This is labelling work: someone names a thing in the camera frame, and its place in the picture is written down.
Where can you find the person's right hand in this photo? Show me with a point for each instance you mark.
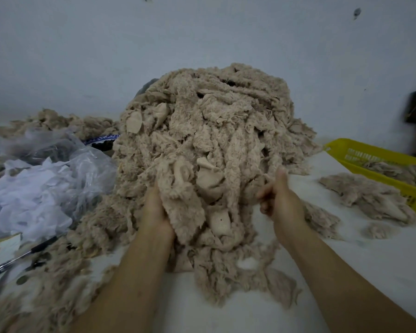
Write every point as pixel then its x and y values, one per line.
pixel 286 208

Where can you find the person's left hand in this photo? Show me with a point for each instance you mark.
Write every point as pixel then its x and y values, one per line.
pixel 154 218

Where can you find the person's left fingers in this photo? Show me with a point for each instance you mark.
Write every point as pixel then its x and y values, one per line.
pixel 153 197

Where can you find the person's right thumb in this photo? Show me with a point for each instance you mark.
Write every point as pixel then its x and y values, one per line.
pixel 282 180

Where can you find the beige plush fabric piece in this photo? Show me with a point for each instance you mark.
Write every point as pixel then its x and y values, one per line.
pixel 187 201

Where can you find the person's left forearm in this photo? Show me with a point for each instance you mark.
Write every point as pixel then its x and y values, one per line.
pixel 131 287

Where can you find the person's right forearm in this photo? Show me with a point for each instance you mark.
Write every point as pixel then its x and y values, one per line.
pixel 332 284

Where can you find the blue white patterned object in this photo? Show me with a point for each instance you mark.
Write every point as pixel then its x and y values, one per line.
pixel 102 139

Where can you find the pile of beige plush scraps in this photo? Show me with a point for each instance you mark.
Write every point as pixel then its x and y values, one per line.
pixel 215 128

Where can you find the large flat beige plush scrap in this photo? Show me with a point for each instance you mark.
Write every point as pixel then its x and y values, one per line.
pixel 367 195

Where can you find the clear plastic bag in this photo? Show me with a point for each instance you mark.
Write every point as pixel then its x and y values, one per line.
pixel 59 159

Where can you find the small round beige plush scrap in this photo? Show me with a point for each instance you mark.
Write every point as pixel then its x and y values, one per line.
pixel 382 230

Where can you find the plush scraps in basket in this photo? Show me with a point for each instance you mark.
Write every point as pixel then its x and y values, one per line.
pixel 398 171

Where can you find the low heap of beige plush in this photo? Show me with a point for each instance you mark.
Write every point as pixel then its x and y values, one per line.
pixel 62 121

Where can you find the yellow plastic basket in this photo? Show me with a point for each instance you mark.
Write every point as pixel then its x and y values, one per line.
pixel 405 192

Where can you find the white fabric scraps heap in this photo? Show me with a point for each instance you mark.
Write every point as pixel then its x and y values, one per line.
pixel 24 197

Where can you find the black pen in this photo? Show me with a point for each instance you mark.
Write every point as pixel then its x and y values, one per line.
pixel 17 258

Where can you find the white paper card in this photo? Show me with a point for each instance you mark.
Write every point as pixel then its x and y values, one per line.
pixel 1 251

